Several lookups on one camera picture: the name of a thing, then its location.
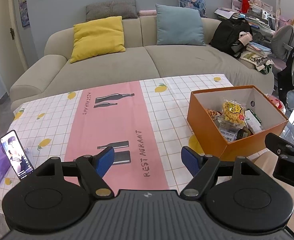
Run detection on orange cardboard box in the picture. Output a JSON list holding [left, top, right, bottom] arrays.
[[187, 85, 288, 161]]

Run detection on beige fabric sofa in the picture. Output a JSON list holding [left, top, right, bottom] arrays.
[[10, 16, 274, 111]]

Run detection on orange stick snack packet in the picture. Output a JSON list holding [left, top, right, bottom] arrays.
[[206, 109, 222, 121]]

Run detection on light blue cushion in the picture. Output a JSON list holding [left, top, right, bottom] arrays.
[[155, 4, 205, 46]]

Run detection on smartphone on stand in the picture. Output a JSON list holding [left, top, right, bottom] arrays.
[[0, 130, 34, 180]]

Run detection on stack of books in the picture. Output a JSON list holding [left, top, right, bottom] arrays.
[[246, 42, 271, 57]]

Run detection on white clear snack packet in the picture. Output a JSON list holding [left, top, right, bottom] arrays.
[[245, 109, 264, 134]]

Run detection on anime print pillow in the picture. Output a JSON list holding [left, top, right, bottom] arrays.
[[178, 0, 207, 18]]

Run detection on yellow cushion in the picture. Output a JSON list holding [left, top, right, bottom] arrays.
[[70, 16, 126, 63]]

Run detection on pink rolled blanket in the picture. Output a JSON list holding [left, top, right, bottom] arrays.
[[138, 9, 157, 17]]

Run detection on yellow waffle snack packet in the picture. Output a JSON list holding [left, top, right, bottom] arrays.
[[222, 100, 245, 128]]

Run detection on grey fuzzy cushion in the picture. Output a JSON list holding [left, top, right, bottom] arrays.
[[86, 0, 138, 22]]

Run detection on grey office chair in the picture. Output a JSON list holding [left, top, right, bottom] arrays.
[[270, 25, 294, 76]]

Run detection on cluttered desk shelf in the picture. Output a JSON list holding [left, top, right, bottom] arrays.
[[214, 0, 276, 36]]

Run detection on pink white checkered tablecloth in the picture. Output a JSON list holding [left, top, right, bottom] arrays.
[[0, 73, 270, 215]]

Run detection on red white plastic bag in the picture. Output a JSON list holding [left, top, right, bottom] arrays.
[[266, 94, 286, 114]]

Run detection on blue wall poster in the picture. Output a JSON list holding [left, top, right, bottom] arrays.
[[18, 0, 30, 28]]

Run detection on dark green pickle packet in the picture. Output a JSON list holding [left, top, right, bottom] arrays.
[[236, 127, 252, 140]]

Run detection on black backpack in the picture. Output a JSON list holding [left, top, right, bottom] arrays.
[[209, 18, 253, 59]]

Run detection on door with handle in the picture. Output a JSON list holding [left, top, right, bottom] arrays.
[[0, 0, 28, 100]]

